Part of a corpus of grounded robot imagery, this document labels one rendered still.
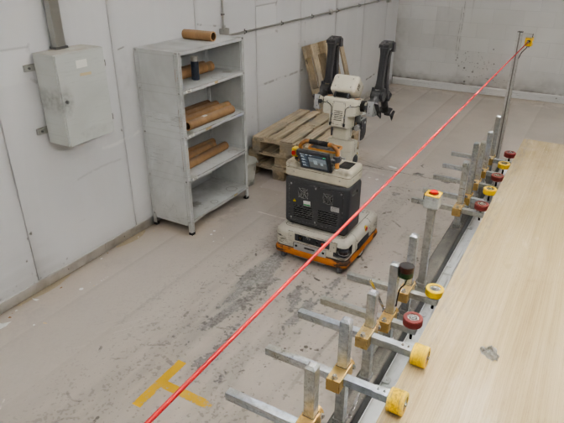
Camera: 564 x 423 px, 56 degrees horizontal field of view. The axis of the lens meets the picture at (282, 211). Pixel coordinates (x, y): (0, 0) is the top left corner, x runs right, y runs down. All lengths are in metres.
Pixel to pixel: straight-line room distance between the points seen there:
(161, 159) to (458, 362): 3.18
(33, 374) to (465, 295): 2.48
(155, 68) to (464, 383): 3.26
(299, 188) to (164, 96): 1.29
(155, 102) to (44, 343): 1.98
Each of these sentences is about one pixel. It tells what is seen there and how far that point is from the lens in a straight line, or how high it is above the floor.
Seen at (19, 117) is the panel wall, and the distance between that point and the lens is 3.91.
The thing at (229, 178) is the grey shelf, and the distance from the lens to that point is 5.41.
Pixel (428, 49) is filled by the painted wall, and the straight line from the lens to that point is 9.99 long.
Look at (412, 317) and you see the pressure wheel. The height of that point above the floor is 0.91.
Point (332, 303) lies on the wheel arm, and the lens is 2.40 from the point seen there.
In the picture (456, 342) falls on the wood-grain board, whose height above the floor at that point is 0.90.
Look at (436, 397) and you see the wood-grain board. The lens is 1.99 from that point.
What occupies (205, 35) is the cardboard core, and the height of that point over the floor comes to 1.60.
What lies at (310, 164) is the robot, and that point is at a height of 0.84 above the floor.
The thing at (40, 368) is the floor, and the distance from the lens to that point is 3.64.
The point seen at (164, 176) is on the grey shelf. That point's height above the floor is 0.50.
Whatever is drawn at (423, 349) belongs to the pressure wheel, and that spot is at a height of 0.98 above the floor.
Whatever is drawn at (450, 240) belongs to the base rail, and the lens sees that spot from 3.33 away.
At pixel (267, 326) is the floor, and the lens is 3.64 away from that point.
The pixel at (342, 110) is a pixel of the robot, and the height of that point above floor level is 1.15.
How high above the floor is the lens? 2.27
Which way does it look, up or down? 26 degrees down
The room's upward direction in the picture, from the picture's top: straight up
